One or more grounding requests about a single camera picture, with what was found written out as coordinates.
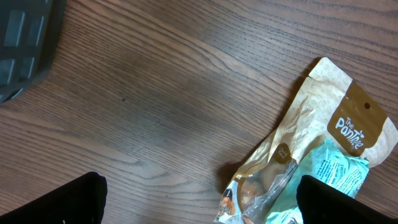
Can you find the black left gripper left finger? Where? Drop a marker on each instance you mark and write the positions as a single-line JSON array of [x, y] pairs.
[[80, 201]]

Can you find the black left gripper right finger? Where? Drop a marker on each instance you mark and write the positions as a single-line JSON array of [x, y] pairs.
[[321, 204]]

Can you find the brown snack pouch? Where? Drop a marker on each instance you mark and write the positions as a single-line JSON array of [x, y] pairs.
[[333, 131]]

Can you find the grey plastic mesh basket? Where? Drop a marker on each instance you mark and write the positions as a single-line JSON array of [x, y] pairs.
[[30, 31]]

